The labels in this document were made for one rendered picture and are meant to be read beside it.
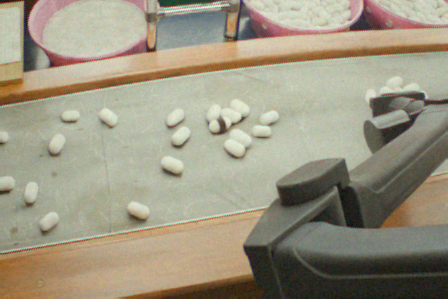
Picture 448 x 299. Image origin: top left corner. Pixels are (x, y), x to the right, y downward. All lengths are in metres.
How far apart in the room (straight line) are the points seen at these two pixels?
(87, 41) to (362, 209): 0.77
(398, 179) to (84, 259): 0.44
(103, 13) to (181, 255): 0.60
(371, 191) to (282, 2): 0.78
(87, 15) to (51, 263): 0.59
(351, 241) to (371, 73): 0.76
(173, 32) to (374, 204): 0.80
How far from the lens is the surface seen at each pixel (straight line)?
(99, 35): 1.16
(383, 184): 0.55
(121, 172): 0.91
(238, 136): 0.93
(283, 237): 0.41
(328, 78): 1.08
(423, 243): 0.36
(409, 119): 0.82
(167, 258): 0.79
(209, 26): 1.26
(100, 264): 0.79
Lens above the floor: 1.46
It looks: 53 degrees down
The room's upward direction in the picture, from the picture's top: 12 degrees clockwise
